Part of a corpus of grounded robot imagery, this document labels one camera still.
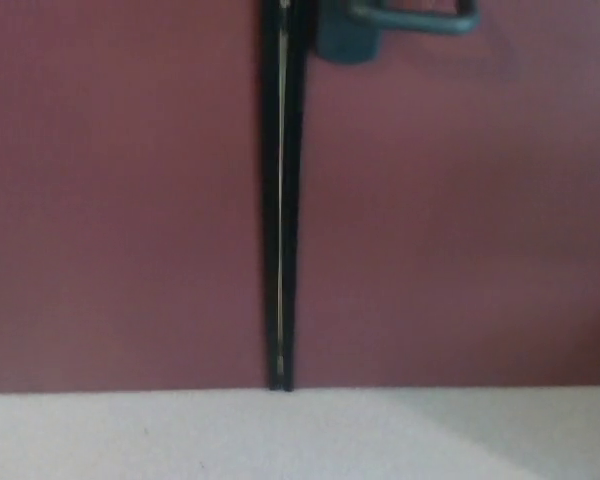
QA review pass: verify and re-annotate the black door edge strip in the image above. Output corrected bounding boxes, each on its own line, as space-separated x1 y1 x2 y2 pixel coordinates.
257 0 312 393

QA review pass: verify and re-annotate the maroon door leaf with handle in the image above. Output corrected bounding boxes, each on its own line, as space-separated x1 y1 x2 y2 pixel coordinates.
290 0 600 392

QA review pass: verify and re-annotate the black lever door handle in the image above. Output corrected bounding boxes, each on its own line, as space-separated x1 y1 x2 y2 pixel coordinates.
346 0 482 38

